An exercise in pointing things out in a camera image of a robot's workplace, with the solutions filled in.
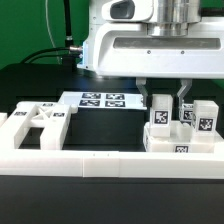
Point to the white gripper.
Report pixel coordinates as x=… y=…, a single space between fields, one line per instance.
x=160 y=38

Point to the white chair seat part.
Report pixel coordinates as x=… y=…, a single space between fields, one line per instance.
x=179 y=141

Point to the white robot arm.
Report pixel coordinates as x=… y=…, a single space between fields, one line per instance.
x=154 y=39

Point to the white chair back part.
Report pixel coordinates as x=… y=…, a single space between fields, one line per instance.
x=53 y=118

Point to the white tag sheet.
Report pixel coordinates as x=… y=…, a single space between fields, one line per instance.
x=100 y=100

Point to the white U-shaped obstacle frame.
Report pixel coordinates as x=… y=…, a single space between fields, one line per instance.
x=104 y=164

